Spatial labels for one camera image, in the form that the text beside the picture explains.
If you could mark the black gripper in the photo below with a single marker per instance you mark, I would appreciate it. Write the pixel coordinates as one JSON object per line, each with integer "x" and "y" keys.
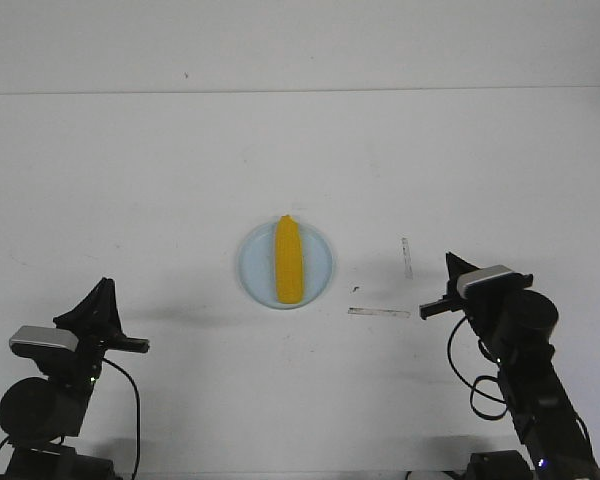
{"x": 453, "y": 300}
{"x": 97, "y": 314}

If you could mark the yellow corn cob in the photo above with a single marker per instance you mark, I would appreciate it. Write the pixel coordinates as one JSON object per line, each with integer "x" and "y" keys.
{"x": 288, "y": 261}

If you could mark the light blue round plate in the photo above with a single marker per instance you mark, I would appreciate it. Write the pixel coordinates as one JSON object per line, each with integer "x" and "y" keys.
{"x": 255, "y": 265}

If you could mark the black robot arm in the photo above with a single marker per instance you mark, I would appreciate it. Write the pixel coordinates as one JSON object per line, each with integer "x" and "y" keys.
{"x": 513, "y": 325}
{"x": 38, "y": 414}

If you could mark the clear tape strip vertical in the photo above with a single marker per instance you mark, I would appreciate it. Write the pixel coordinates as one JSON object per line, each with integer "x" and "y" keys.
{"x": 407, "y": 258}

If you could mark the clear tape strip horizontal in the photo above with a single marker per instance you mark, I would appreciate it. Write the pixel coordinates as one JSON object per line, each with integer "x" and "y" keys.
{"x": 378, "y": 312}

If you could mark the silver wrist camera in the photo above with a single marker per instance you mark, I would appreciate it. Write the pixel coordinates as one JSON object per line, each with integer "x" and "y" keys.
{"x": 28, "y": 339}
{"x": 468, "y": 283}

